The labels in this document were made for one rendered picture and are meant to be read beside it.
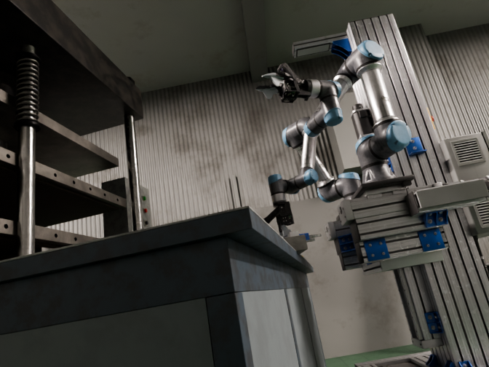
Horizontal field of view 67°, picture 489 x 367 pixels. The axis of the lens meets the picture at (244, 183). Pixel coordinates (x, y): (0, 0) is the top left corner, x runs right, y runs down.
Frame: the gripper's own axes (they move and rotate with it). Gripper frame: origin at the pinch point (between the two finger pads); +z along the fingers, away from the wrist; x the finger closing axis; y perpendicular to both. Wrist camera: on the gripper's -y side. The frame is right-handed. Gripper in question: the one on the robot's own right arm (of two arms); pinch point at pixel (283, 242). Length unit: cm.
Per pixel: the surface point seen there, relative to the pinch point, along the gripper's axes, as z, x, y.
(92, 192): -35, -40, -79
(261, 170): -113, 210, -29
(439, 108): -135, 211, 172
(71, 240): -10, -55, -79
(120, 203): -35, -15, -79
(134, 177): -50, -8, -73
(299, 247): 9.3, -46.5, 10.1
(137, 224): -23, -9, -74
